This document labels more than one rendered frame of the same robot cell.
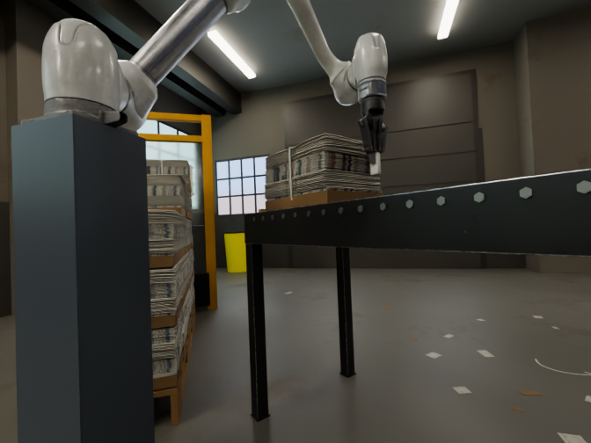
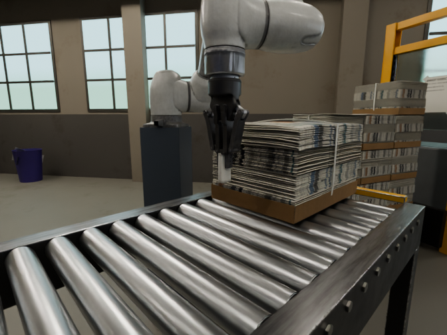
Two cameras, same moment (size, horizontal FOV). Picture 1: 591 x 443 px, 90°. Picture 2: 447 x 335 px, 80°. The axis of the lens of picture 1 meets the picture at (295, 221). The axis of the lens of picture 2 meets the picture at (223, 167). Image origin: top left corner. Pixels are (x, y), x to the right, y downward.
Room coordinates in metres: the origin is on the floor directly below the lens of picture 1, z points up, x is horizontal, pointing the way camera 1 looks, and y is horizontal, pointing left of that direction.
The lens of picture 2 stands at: (0.87, -0.88, 1.05)
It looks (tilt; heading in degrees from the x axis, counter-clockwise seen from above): 11 degrees down; 83
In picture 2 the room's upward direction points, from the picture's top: straight up
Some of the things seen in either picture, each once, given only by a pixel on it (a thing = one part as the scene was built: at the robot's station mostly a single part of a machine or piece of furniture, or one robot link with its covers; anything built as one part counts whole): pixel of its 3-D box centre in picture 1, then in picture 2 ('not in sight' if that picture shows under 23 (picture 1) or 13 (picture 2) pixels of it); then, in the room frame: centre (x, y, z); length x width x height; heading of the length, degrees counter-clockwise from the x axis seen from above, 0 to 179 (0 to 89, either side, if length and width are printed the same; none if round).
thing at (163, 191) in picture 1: (149, 199); (324, 132); (1.79, 0.87, 0.95); 0.38 x 0.29 x 0.23; 105
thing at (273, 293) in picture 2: not in sight; (196, 253); (0.88, -0.38, 0.77); 0.47 x 0.05 x 0.05; 127
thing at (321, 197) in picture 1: (341, 199); (265, 195); (1.08, -0.17, 0.83); 0.29 x 0.16 x 0.04; 127
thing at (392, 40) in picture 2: not in sight; (382, 130); (2.68, 1.46, 0.93); 0.09 x 0.09 x 1.85; 16
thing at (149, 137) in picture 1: (170, 138); (432, 43); (2.77, 1.14, 1.62); 0.75 x 0.06 x 0.06; 106
